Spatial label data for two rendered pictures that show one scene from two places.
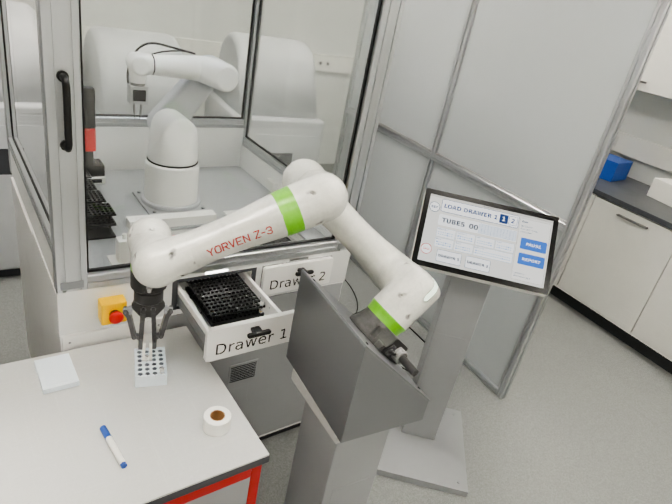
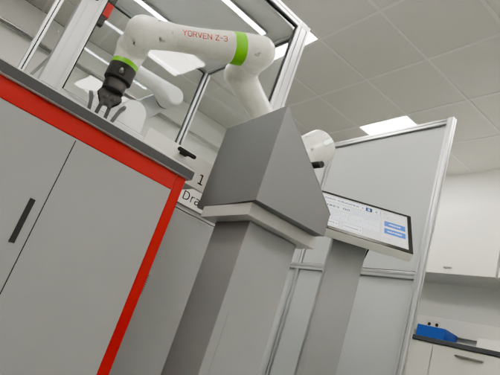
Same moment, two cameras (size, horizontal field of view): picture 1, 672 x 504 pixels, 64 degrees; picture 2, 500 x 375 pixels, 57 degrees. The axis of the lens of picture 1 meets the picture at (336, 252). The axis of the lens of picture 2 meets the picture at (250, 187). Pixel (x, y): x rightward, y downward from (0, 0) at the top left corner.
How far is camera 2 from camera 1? 1.48 m
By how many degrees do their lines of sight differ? 45
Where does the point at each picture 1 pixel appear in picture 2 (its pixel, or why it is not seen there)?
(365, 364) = (286, 122)
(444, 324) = (324, 300)
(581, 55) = (405, 167)
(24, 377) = not seen: outside the picture
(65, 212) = (73, 34)
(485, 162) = not seen: hidden behind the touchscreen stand
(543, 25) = (376, 160)
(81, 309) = not seen: hidden behind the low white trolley
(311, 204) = (254, 37)
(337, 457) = (242, 258)
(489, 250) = (361, 222)
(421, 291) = (321, 136)
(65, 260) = (54, 65)
